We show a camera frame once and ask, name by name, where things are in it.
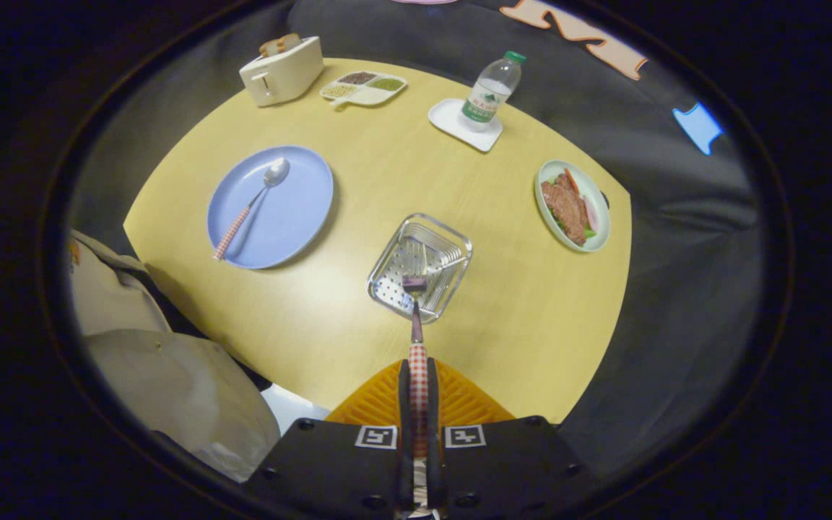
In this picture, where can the blue plate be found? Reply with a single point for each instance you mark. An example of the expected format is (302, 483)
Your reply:
(293, 209)

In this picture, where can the toast slice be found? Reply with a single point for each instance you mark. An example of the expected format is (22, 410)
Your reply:
(290, 41)
(270, 48)

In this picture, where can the black backdrop cloth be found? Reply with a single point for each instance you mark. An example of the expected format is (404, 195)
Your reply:
(676, 289)

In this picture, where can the person's beige clothing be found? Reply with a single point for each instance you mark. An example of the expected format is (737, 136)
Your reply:
(170, 390)

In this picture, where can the white square coaster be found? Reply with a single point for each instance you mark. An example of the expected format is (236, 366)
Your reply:
(452, 119)

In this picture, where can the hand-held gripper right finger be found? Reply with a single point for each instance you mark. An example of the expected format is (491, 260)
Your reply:
(510, 469)

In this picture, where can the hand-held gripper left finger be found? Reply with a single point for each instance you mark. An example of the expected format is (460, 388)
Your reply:
(329, 469)

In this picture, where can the metal drain basket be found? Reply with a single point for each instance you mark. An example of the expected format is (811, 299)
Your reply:
(445, 249)

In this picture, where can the pale green food plate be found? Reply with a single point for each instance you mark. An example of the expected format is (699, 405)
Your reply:
(598, 217)

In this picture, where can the cream toaster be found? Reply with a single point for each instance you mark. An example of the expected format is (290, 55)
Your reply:
(286, 72)

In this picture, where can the clear green-capped water bottle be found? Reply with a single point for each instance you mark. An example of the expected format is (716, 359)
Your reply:
(490, 94)

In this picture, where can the sliced meat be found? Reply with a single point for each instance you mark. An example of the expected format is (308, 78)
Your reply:
(566, 209)

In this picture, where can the white divided bean tray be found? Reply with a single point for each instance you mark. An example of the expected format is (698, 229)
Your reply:
(369, 94)

